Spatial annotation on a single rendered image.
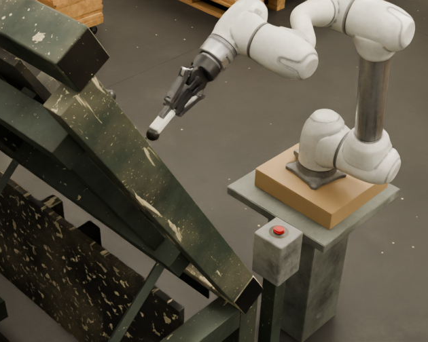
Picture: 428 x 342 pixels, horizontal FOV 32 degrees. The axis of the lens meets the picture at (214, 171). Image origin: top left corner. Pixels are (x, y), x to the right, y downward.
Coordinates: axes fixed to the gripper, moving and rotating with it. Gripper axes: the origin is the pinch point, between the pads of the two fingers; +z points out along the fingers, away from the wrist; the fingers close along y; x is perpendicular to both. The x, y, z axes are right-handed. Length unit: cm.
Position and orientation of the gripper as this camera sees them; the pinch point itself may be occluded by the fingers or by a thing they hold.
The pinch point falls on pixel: (162, 120)
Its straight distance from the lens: 191.5
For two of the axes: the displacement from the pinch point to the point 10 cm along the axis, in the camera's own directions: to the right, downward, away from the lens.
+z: -6.0, 7.7, -2.1
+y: 3.3, 4.8, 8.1
